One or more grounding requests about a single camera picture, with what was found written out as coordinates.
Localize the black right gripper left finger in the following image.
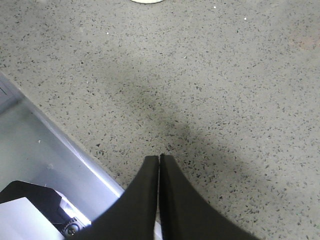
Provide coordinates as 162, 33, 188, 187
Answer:
67, 155, 159, 240

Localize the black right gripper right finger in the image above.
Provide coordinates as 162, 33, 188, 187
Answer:
159, 154, 255, 240

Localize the cream HOME mug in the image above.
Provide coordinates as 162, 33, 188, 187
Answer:
131, 0, 164, 5

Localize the black white robot base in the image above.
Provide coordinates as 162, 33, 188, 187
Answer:
0, 180, 91, 240

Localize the silver metal table frame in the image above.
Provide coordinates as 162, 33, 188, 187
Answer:
0, 72, 163, 240

